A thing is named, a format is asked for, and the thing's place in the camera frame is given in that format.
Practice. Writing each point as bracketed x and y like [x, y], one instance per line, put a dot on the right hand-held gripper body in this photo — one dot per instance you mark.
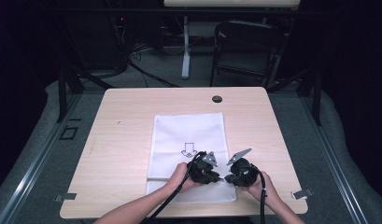
[246, 175]

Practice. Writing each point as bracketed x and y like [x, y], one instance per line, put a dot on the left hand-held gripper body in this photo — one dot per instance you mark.
[201, 172]

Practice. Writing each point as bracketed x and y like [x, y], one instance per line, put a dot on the white cloth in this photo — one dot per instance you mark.
[185, 133]

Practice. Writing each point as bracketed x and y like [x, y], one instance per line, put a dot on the person's left hand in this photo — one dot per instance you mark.
[179, 179]

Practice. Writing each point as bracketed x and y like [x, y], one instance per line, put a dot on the person's right hand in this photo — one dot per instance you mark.
[268, 189]

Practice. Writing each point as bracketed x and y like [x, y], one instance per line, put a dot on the round black table grommet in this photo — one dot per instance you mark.
[217, 99]

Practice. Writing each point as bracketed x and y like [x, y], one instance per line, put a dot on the black metal stand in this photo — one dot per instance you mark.
[317, 96]
[62, 93]

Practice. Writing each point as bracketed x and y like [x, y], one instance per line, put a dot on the white desk leg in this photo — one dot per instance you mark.
[186, 56]

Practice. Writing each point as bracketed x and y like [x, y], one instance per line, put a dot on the black folding chair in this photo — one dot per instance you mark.
[246, 46]

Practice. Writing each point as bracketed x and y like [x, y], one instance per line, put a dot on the short black tape strip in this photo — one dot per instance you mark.
[75, 119]

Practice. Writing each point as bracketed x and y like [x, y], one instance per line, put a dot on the black computer cabinet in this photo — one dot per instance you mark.
[95, 40]

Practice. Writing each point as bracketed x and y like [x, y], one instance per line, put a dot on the grey table edge bracket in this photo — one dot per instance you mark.
[65, 196]
[302, 193]

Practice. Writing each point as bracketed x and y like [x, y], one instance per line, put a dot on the aluminium floor rail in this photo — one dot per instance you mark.
[39, 158]
[332, 155]

